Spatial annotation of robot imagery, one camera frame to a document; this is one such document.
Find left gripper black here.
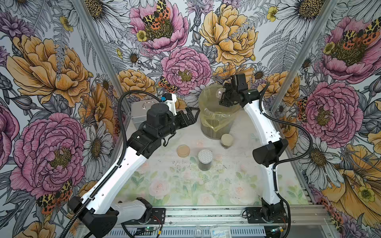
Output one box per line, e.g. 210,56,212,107
159,107,200,139

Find clear jar beige lid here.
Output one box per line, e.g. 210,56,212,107
215,87,226,101

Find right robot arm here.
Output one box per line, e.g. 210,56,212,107
219,74,288,223

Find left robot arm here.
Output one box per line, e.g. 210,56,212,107
69,103,198,238

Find foil sealed tea jar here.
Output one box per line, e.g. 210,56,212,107
197,149,213,171

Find yellow bin liner bag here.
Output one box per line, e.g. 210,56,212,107
197,84,241,131

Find closed beige lid jar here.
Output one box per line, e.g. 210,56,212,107
220,133,234,149

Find silver first aid case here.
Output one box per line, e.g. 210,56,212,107
131,99,159,129

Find surgical label box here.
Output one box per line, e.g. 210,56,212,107
209,226,232,238

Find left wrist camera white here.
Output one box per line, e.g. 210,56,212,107
161,93,177,116

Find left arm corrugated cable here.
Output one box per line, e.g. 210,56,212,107
59,90,163,238

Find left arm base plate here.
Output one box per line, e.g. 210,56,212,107
142,207,166,225

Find aluminium front rail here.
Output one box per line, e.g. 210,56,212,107
89,205,331,228

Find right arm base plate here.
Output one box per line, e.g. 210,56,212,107
242,207,288,224

